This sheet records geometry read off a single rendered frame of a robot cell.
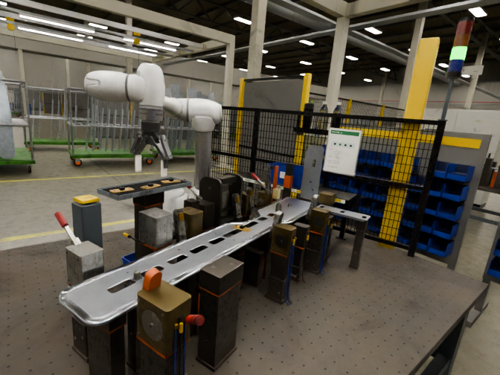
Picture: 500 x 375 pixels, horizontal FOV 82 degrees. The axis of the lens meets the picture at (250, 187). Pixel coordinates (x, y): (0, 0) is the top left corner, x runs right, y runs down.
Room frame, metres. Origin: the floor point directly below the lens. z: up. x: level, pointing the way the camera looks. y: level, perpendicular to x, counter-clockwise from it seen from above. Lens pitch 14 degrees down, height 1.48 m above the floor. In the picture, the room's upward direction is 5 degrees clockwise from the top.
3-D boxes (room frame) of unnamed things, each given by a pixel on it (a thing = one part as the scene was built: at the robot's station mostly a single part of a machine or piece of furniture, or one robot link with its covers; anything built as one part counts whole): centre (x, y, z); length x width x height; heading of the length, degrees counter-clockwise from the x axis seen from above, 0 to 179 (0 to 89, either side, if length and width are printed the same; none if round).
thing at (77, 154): (7.50, 3.67, 0.89); 1.90 x 1.00 x 1.77; 127
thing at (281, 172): (2.07, -0.28, 1.10); 0.30 x 0.17 x 0.13; 60
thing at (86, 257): (0.79, 0.49, 0.88); 0.12 x 0.07 x 0.36; 58
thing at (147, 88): (1.17, 0.43, 1.56); 0.13 x 0.11 x 0.16; 96
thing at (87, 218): (0.96, 0.56, 0.92); 0.08 x 0.08 x 0.44; 58
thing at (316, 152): (1.80, -0.38, 1.17); 0.12 x 0.01 x 0.34; 58
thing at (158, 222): (1.01, 0.35, 0.90); 0.13 x 0.08 x 0.41; 58
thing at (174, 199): (1.82, 0.49, 0.89); 0.18 x 0.16 x 0.22; 96
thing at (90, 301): (1.17, 0.02, 1.00); 1.38 x 0.22 x 0.02; 148
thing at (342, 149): (2.00, -0.61, 1.30); 0.23 x 0.02 x 0.31; 58
